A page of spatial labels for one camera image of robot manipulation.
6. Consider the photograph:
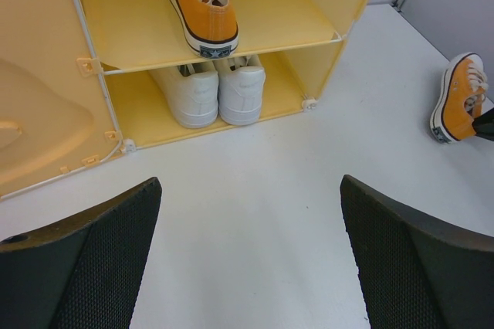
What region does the orange canvas sneaker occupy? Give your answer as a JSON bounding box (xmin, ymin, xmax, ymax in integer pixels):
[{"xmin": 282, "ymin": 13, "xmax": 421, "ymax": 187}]
[
  {"xmin": 169, "ymin": 0, "xmax": 239, "ymax": 59},
  {"xmin": 429, "ymin": 53, "xmax": 489, "ymax": 144}
]

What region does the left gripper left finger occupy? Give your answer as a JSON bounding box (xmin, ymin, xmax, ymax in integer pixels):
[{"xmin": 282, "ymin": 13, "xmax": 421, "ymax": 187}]
[{"xmin": 1, "ymin": 177, "xmax": 162, "ymax": 328}]

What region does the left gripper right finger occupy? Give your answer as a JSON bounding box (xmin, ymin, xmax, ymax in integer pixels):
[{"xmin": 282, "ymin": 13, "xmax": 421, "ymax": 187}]
[{"xmin": 340, "ymin": 175, "xmax": 493, "ymax": 328}]

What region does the white sneaker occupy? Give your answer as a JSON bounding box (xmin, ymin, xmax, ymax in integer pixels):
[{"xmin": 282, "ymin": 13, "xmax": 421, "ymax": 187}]
[
  {"xmin": 149, "ymin": 61, "xmax": 219, "ymax": 129},
  {"xmin": 213, "ymin": 55, "xmax": 266, "ymax": 126}
]

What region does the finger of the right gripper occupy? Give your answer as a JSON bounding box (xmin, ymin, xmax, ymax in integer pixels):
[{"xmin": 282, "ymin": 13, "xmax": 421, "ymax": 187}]
[{"xmin": 472, "ymin": 108, "xmax": 494, "ymax": 138}]

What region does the yellow cabinet door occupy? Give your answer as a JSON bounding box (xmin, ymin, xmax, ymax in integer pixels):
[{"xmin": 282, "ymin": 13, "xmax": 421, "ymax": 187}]
[{"xmin": 1, "ymin": 0, "xmax": 123, "ymax": 198}]

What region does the yellow plastic shoe cabinet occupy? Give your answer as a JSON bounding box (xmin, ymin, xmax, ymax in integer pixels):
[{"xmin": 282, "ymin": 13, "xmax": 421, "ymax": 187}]
[{"xmin": 74, "ymin": 0, "xmax": 368, "ymax": 154}]

